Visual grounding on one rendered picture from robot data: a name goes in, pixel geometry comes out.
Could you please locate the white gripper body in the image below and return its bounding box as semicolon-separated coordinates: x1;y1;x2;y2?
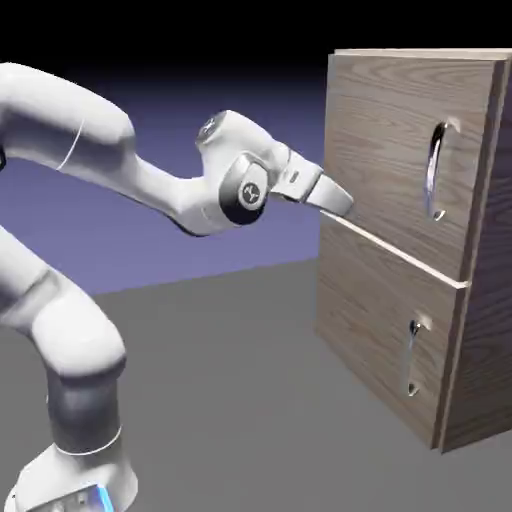
306;173;356;220

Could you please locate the large wooden cabinet door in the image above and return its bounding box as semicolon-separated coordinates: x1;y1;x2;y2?
320;52;506;282

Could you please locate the small wooden cabinet door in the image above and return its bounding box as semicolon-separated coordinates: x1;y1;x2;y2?
314;217;470;451

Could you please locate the light wood cabinet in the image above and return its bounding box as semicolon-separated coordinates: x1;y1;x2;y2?
314;48;512;455

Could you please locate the long curved metal handle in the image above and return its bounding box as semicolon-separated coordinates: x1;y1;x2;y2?
423;117;461;222

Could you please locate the short curved metal handle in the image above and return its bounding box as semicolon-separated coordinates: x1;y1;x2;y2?
403;314;432;398

